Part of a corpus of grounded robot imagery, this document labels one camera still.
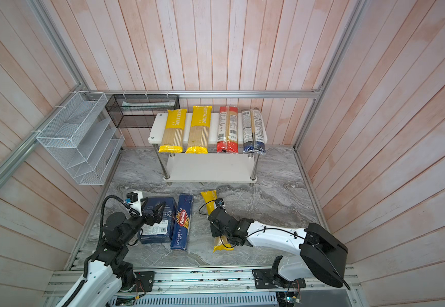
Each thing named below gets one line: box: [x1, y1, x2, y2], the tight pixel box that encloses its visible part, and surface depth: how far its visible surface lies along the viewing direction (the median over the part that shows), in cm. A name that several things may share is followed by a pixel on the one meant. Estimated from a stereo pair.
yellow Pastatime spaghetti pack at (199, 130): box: [185, 105, 213, 155], surface depth 77 cm
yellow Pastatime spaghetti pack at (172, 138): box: [158, 108, 188, 153], surface depth 77 cm
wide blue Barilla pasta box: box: [138, 196, 178, 245], surface depth 81 cm
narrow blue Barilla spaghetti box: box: [170, 193, 194, 251], surface depth 87 cm
